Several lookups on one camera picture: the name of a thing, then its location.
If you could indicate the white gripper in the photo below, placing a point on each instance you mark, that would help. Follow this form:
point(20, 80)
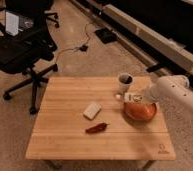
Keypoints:
point(147, 96)

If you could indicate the clear plastic bottle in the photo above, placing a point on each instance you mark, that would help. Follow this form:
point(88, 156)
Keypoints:
point(129, 97)

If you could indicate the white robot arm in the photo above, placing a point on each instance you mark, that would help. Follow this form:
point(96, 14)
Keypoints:
point(175, 87)

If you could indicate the orange ceramic bowl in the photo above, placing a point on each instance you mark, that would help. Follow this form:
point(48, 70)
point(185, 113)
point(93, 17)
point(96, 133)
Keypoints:
point(139, 111)

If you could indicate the white cup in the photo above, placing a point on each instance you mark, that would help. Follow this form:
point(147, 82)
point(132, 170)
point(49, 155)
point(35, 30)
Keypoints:
point(124, 81)

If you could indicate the long wooden beam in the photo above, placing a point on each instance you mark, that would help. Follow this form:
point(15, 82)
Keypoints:
point(175, 53)

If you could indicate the white sponge block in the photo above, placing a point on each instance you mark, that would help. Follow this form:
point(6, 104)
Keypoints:
point(92, 110)

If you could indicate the red chili pepper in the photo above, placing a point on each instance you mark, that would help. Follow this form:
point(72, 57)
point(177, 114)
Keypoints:
point(97, 128)

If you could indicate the black floor pad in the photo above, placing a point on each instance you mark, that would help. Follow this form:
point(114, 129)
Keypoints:
point(105, 35)

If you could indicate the wooden table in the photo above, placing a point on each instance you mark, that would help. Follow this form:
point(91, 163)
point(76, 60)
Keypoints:
point(59, 130)

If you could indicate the black power adapter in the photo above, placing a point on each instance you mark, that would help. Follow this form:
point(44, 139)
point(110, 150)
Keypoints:
point(83, 48)

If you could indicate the black office chair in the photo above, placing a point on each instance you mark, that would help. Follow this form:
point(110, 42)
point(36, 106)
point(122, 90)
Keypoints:
point(19, 53)

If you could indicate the white paper on chair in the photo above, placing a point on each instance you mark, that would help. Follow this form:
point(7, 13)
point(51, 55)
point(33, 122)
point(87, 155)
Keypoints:
point(11, 23)

